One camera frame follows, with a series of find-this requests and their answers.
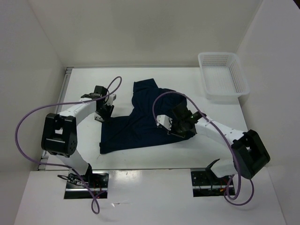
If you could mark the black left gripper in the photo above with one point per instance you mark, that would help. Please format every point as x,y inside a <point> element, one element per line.
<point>108,116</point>

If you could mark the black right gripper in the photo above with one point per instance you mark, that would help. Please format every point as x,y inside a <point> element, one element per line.
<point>181,134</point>

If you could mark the navy blue shorts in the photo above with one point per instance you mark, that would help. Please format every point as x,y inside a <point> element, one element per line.
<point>138,129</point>

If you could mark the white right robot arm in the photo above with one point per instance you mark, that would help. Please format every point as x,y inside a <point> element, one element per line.
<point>249,152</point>

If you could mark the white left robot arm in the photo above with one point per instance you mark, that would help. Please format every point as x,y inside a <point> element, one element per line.
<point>60,133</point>

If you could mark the white plastic basket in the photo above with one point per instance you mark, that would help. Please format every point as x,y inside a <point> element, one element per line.
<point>223,77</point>

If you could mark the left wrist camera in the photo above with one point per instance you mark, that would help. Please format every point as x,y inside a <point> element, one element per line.
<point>110,99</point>

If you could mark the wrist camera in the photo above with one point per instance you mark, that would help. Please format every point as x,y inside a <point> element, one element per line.
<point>164,121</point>
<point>110,99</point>

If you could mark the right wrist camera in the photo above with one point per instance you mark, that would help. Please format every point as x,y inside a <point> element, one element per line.
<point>164,121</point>

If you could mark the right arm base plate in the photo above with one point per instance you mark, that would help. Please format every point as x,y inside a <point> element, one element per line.
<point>205,185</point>

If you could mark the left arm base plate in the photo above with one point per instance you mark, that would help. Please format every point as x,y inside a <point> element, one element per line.
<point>76,189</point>

